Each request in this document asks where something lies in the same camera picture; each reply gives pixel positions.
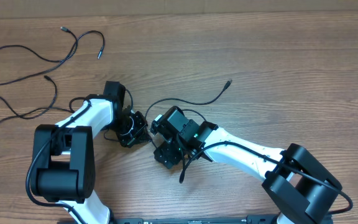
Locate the black base frame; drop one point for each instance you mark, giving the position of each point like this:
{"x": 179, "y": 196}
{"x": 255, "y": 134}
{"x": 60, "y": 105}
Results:
{"x": 250, "y": 219}

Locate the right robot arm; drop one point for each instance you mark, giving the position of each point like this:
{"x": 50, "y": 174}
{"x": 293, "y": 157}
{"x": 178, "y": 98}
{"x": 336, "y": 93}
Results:
{"x": 303, "y": 190}

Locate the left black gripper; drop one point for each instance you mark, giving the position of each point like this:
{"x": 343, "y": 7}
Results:
{"x": 140, "y": 130}

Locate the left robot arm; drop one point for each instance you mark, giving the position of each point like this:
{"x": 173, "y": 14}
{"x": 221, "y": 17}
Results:
{"x": 62, "y": 172}

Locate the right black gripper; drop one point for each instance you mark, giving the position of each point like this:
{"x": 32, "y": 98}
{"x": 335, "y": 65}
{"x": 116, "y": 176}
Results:
{"x": 168, "y": 157}

